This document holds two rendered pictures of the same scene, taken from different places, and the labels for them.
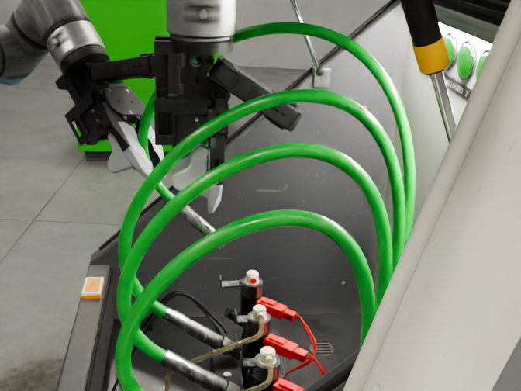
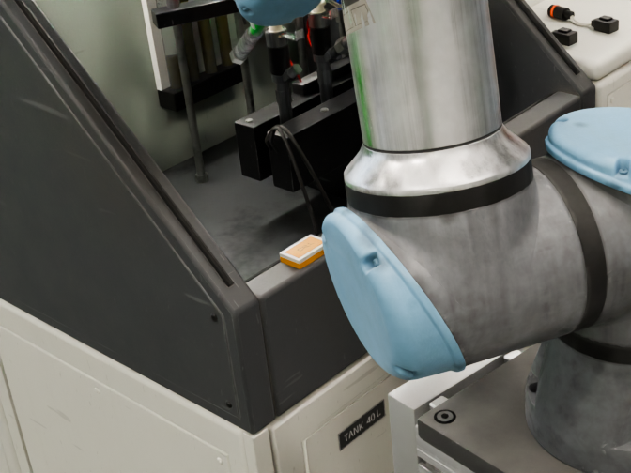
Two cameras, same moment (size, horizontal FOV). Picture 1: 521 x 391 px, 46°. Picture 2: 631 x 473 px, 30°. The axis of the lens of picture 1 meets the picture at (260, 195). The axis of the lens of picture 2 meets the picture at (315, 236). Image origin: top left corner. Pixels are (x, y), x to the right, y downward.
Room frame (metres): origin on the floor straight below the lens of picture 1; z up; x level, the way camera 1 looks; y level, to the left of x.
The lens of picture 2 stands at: (1.53, 1.19, 1.59)
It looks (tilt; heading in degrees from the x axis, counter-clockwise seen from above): 29 degrees down; 234
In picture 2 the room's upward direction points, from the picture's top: 7 degrees counter-clockwise
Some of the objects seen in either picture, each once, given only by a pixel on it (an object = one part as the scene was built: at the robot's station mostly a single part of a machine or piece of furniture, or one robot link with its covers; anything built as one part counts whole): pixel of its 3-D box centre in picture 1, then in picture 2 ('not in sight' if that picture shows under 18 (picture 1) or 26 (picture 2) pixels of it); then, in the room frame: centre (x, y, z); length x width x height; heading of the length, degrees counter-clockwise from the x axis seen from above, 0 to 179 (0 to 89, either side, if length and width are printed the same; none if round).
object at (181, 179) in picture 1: (196, 182); not in sight; (0.67, 0.08, 1.25); 0.06 x 0.03 x 0.09; 98
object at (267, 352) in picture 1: (267, 361); not in sight; (0.54, -0.02, 1.10); 0.02 x 0.02 x 0.03
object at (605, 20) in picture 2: not in sight; (581, 18); (0.21, 0.09, 0.99); 0.12 x 0.02 x 0.02; 89
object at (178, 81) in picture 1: (194, 91); not in sight; (0.69, 0.08, 1.35); 0.09 x 0.08 x 0.12; 98
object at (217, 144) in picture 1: (215, 147); not in sight; (0.67, 0.05, 1.29); 0.05 x 0.02 x 0.09; 8
